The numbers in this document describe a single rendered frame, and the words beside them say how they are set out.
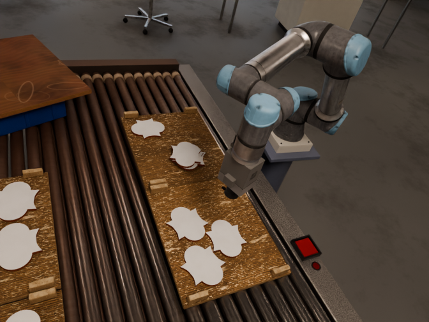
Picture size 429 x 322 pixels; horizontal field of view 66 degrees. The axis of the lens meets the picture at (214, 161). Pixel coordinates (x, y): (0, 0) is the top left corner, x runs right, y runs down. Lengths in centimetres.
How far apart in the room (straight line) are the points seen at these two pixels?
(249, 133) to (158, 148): 61
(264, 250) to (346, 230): 163
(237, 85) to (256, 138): 17
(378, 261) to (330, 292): 154
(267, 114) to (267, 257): 52
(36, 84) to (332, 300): 127
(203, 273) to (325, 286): 39
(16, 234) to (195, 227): 50
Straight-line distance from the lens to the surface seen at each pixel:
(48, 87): 143
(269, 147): 156
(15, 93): 141
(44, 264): 102
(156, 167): 123
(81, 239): 107
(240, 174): 84
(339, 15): 548
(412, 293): 268
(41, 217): 111
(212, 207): 114
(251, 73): 90
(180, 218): 108
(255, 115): 74
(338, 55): 113
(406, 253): 286
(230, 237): 108
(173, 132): 139
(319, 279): 115
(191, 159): 124
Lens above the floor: 181
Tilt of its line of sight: 42 degrees down
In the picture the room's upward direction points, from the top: 16 degrees clockwise
